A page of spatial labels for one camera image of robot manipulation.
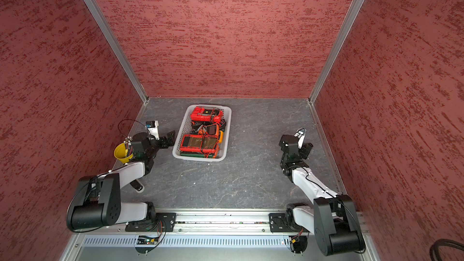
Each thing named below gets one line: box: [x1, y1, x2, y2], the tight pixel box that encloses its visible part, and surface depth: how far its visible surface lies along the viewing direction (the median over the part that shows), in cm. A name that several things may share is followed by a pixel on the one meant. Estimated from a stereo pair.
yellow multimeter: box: [218, 129, 225, 144], surface depth 99 cm
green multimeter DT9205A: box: [180, 152, 214, 159], surface depth 86 cm
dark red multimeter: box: [180, 134, 219, 153], surface depth 87 cm
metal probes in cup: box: [123, 135, 134, 155], surface depth 82 cm
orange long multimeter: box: [203, 123, 220, 142], surface depth 94 cm
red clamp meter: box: [190, 106, 222, 124], surface depth 97 cm
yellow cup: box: [113, 142, 134, 164], surface depth 86 cm
